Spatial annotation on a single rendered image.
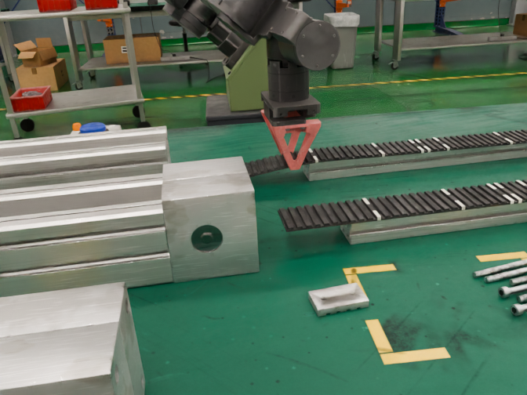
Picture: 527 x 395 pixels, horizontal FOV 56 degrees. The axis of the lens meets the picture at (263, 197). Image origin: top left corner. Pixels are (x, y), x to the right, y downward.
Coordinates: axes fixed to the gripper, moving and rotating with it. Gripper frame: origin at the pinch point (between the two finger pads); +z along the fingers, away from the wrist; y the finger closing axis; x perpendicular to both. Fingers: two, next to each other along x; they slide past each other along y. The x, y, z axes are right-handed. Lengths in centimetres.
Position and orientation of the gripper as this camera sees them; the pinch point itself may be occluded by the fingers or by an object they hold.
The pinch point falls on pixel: (290, 157)
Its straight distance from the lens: 73.8
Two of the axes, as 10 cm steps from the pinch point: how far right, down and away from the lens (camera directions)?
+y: 1.7, 4.1, -9.0
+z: 0.5, 9.1, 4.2
